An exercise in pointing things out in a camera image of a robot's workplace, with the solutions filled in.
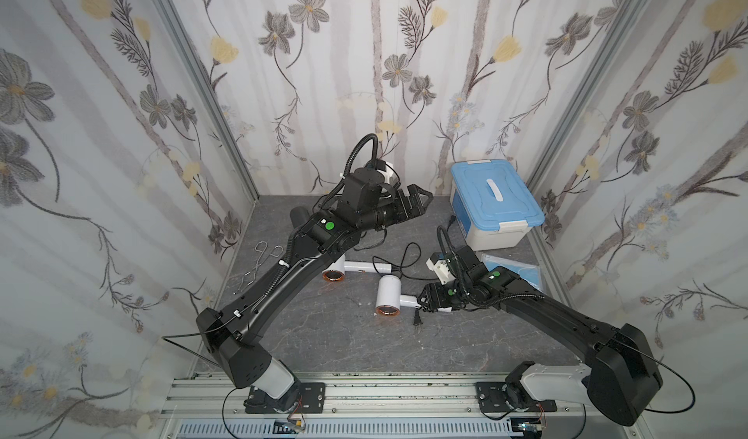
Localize white hair dryer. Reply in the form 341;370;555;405
321;255;393;282
375;275;453;316

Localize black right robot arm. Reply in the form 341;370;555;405
418;246;663;427

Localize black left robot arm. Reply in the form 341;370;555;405
197;167;434;413

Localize dark grey pink hair dryer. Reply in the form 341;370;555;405
290;206;314;230

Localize bag of blue face masks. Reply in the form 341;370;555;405
478;253;545;291

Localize blue lid storage box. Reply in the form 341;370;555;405
450;160;545;251

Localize metal tongs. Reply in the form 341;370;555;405
233;240;284;295

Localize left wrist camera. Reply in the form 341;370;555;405
369;159;401;187

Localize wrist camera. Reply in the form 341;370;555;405
369;159;401;187
426;252;456;285

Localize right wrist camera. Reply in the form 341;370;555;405
426;252;456;285

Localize aluminium mounting rail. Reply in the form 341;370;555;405
158;373;653;438

